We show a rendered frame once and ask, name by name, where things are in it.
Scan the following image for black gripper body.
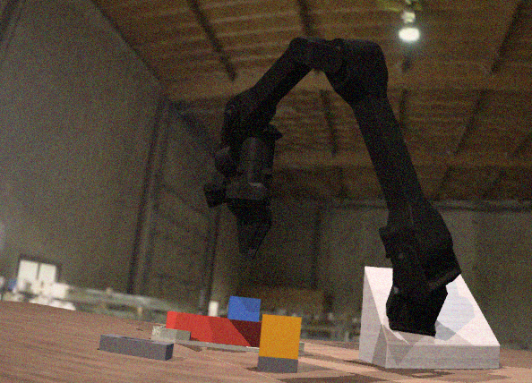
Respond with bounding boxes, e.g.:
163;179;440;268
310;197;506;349
225;161;272;225

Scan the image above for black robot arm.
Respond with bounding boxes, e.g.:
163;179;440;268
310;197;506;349
203;36;462;336

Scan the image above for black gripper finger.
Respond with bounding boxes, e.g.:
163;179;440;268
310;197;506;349
245;223;270;261
227;202;267;253

